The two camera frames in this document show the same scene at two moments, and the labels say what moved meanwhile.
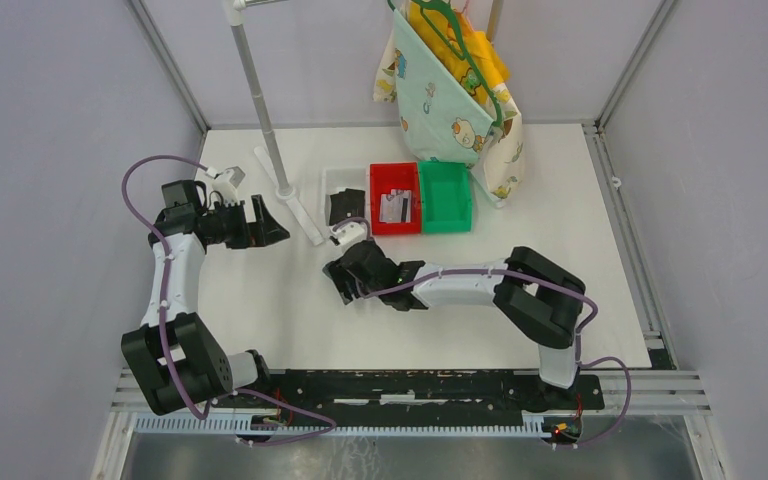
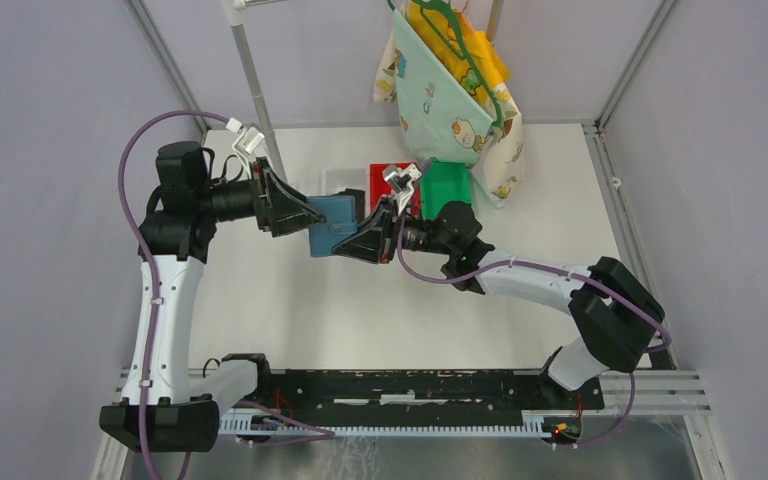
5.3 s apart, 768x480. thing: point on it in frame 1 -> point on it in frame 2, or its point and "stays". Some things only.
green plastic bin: (445, 197) stays
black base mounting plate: (331, 393) stays
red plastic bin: (385, 177) stays
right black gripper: (339, 276) -> (366, 245)
